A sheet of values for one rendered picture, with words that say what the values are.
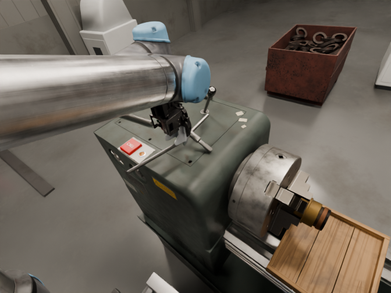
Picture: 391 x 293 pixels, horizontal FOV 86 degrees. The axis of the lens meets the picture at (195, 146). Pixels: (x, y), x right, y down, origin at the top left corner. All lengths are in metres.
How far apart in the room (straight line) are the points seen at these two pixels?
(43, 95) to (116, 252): 1.93
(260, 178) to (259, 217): 0.12
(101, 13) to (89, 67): 3.61
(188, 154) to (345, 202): 1.77
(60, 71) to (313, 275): 0.92
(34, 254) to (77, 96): 2.35
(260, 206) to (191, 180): 0.22
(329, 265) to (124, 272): 1.49
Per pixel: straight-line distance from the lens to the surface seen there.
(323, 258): 0.98
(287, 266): 0.94
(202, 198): 0.64
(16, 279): 0.51
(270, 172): 0.69
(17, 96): 0.21
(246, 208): 0.71
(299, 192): 0.83
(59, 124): 0.23
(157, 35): 0.50
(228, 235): 0.98
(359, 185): 2.44
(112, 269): 2.06
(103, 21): 3.84
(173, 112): 0.59
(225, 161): 0.70
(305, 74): 3.01
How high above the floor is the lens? 1.77
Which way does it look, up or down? 44 degrees down
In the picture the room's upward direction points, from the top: 11 degrees counter-clockwise
